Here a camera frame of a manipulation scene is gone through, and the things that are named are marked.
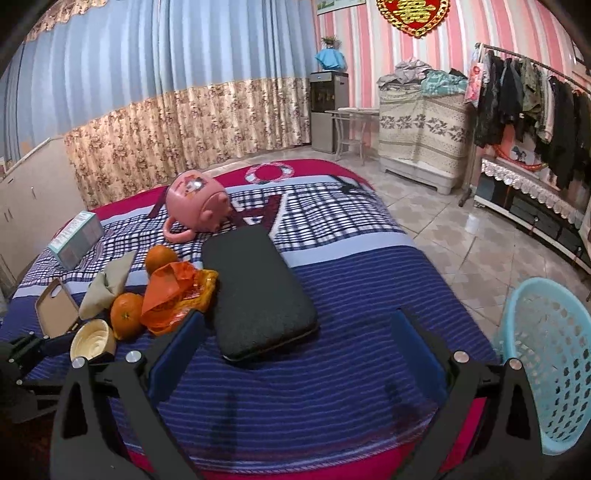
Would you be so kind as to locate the dark grey padded case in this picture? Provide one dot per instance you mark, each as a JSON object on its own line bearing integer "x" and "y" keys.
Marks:
{"x": 258, "y": 295}

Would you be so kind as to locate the orange fruit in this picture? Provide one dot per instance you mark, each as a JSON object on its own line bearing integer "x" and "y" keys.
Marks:
{"x": 125, "y": 318}
{"x": 159, "y": 258}

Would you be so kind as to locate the grey water dispenser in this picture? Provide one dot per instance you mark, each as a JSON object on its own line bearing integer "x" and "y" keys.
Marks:
{"x": 323, "y": 115}

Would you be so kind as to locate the pink hanging bag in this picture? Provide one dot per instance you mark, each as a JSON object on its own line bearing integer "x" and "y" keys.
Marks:
{"x": 475, "y": 83}

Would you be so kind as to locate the framed photo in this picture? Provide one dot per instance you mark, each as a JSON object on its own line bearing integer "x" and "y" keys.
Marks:
{"x": 521, "y": 154}

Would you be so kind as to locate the low black cabinet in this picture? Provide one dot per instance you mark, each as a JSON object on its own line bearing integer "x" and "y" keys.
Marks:
{"x": 531, "y": 219}

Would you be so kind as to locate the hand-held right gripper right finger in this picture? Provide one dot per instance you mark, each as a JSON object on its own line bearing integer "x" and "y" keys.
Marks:
{"x": 418, "y": 355}

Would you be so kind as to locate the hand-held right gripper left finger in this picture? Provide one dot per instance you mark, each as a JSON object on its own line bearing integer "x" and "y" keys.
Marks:
{"x": 178, "y": 355}

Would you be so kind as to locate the blue covered water bottle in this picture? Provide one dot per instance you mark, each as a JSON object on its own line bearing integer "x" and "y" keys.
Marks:
{"x": 330, "y": 60}

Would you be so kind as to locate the row of hanging clothes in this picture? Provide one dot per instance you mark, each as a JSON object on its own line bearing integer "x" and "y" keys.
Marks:
{"x": 558, "y": 124}

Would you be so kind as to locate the metal clothes rack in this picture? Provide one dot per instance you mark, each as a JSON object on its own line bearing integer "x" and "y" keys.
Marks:
{"x": 464, "y": 199}

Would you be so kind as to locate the patterned cloth covered appliance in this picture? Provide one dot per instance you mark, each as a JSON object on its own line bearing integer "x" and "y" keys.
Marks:
{"x": 415, "y": 129}

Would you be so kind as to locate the white cabinet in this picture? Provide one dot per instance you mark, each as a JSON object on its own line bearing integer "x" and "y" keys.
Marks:
{"x": 37, "y": 207}

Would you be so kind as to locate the bed with striped cover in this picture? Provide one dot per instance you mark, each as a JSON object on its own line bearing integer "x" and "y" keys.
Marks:
{"x": 323, "y": 392}

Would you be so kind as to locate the grey cloth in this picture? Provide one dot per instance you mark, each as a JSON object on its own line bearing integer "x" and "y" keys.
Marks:
{"x": 104, "y": 288}

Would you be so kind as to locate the wall clock picture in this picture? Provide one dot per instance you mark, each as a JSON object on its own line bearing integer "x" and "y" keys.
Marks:
{"x": 332, "y": 5}

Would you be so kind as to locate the brown phone case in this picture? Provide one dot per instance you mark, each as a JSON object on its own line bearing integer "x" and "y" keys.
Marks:
{"x": 55, "y": 309}

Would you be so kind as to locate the light blue plastic basket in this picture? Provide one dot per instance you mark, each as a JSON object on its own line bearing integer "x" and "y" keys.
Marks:
{"x": 554, "y": 350}

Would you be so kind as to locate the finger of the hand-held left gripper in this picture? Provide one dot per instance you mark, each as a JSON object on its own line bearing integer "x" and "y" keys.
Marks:
{"x": 51, "y": 345}
{"x": 34, "y": 390}

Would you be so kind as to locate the grey clothes pile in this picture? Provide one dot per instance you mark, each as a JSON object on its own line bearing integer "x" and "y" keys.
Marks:
{"x": 406, "y": 71}

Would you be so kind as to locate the blue and floral curtain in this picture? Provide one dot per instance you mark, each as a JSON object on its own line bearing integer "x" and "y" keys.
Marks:
{"x": 161, "y": 69}

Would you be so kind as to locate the teal patterned cloth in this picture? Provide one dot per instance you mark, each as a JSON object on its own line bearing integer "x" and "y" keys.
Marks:
{"x": 443, "y": 83}

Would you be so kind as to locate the orange plastic bag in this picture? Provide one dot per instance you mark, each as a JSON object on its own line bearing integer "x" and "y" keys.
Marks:
{"x": 171, "y": 300}

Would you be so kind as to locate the small glass top table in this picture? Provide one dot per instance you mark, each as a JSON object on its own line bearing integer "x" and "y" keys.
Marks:
{"x": 353, "y": 110}

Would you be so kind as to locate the cream round plastic bowl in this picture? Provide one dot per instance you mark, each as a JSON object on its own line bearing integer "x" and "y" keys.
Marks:
{"x": 92, "y": 339}

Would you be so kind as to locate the teal tissue box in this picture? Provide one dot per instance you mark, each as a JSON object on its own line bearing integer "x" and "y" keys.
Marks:
{"x": 76, "y": 240}

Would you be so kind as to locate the red heart wall decoration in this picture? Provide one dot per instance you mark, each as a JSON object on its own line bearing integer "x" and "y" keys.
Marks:
{"x": 415, "y": 16}

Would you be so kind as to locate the white lace cloth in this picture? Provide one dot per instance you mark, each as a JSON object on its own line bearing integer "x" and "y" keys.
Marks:
{"x": 521, "y": 182}

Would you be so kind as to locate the small dried plant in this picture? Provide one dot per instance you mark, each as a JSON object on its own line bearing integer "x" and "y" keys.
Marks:
{"x": 328, "y": 42}

